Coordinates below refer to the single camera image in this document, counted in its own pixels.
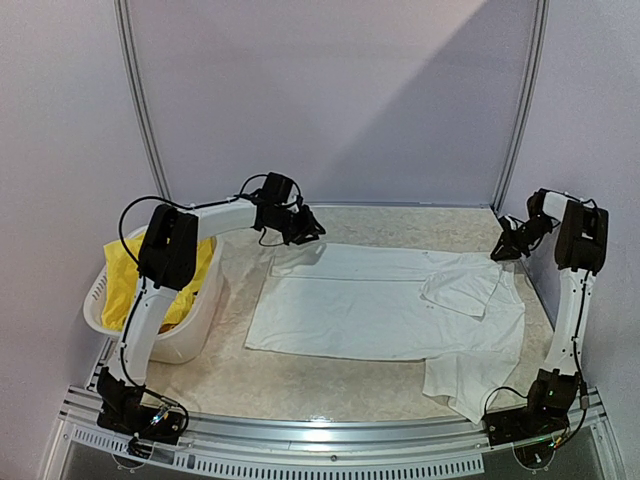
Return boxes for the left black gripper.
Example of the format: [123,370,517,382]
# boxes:
[269,205,326,246]

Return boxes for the white t-shirt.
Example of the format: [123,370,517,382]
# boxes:
[245,243,525,423]

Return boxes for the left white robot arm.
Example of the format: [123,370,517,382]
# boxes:
[96,172,326,434]

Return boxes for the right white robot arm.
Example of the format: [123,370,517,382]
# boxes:
[490,188,609,436]

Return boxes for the yellow garment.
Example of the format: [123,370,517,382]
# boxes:
[101,238,217,333]

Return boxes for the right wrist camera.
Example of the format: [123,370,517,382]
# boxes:
[499,215,518,231]

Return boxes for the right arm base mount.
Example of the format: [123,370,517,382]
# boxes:
[482,397,577,447]

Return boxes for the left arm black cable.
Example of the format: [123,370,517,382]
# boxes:
[117,194,171,271]

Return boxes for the front aluminium rail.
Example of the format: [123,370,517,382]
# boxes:
[43,387,627,479]

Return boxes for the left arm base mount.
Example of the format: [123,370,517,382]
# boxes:
[96,367,190,445]

